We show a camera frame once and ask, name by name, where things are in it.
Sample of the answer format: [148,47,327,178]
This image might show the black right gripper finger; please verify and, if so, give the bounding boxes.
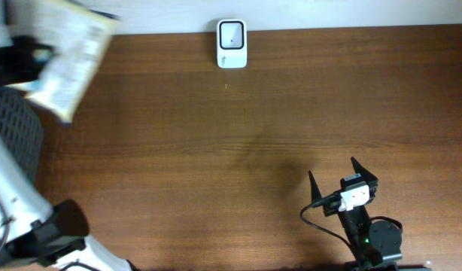
[309,170,323,207]
[351,157,378,184]

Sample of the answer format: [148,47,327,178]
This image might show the cream snack bag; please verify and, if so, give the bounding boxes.
[13,0,119,123]

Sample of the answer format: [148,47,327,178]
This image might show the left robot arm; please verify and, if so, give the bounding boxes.
[0,1,133,270]

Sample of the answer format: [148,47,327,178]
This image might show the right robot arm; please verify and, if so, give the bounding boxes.
[299,157,403,270]

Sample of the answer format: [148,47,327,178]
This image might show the white barcode scanner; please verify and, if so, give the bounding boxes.
[216,19,248,69]

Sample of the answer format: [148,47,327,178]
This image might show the grey plastic mesh basket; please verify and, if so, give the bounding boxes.
[0,87,44,184]

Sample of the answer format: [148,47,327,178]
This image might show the right black cable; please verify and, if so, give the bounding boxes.
[299,193,354,251]

